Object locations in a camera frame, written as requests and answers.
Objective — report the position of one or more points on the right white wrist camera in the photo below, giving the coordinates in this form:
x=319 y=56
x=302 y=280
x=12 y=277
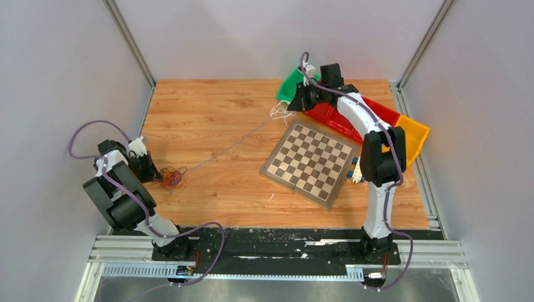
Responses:
x=309 y=73

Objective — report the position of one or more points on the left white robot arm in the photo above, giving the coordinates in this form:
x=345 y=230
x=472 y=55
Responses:
x=117 y=190

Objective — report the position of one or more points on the red bin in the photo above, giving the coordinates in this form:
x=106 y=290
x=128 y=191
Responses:
x=343 y=125
x=324 y=113
x=386 y=114

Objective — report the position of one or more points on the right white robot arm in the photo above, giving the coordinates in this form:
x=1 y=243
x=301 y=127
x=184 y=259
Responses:
x=383 y=154

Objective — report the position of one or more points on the white blue toy block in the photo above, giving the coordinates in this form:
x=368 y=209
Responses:
x=355 y=174

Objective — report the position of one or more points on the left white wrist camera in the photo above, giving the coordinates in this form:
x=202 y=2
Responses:
x=136 y=148

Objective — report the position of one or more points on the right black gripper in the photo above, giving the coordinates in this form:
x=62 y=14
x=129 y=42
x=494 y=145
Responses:
x=301 y=102

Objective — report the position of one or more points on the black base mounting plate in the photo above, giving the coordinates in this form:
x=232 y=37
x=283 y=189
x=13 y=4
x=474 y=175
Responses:
x=283 y=251

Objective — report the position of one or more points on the wooden chessboard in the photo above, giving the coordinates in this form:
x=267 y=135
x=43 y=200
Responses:
x=310 y=162

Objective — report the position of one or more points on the aluminium frame rail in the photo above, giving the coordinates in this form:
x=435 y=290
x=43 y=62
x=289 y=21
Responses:
x=128 y=256

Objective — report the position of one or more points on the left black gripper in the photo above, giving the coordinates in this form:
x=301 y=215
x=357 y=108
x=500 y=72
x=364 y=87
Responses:
x=152 y=173

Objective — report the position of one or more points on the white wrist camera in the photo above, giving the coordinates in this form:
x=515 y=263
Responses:
x=309 y=73
x=136 y=148

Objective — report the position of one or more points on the yellow plastic bin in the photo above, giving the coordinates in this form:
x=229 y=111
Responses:
x=416 y=134

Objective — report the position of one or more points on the green plastic bin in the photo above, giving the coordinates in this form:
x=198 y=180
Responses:
x=288 y=88

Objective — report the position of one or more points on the red bin middle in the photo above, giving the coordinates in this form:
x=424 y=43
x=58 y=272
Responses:
x=343 y=125

